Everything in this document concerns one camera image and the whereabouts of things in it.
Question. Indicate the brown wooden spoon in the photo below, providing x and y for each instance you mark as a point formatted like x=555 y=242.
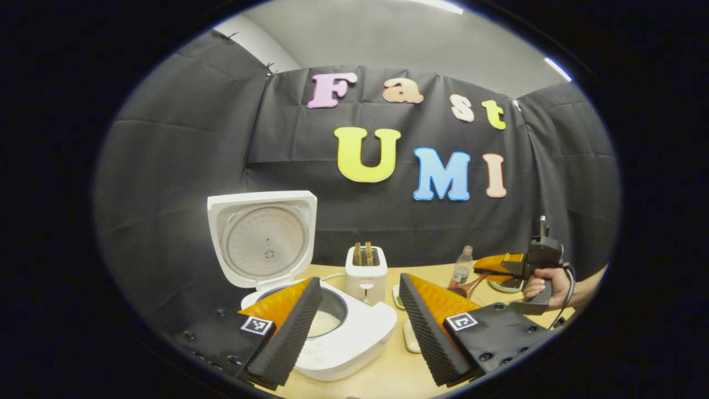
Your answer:
x=471 y=285

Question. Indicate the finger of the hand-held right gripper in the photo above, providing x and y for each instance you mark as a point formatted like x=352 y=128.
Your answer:
x=498 y=261

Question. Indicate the white toaster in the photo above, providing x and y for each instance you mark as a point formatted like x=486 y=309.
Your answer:
x=365 y=282

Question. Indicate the ceiling light panel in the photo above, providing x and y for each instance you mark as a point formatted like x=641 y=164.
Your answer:
x=558 y=69
x=437 y=5

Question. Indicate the black backdrop cloth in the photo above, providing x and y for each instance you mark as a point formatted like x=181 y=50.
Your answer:
x=177 y=155

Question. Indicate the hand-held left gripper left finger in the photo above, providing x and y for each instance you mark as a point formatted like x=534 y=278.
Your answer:
x=293 y=338

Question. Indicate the clear plastic bottle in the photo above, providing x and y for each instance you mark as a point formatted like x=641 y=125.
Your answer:
x=460 y=271

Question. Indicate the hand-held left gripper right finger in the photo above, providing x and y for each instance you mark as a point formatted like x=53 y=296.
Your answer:
x=425 y=338

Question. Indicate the pale green plate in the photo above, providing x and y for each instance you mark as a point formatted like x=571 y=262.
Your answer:
x=507 y=286

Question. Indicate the brown bread slice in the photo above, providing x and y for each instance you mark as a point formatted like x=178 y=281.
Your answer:
x=358 y=254
x=368 y=253

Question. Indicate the white divided grain tray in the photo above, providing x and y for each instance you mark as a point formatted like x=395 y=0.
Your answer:
x=397 y=296

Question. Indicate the white rice cooker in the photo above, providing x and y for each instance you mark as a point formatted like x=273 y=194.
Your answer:
x=360 y=338

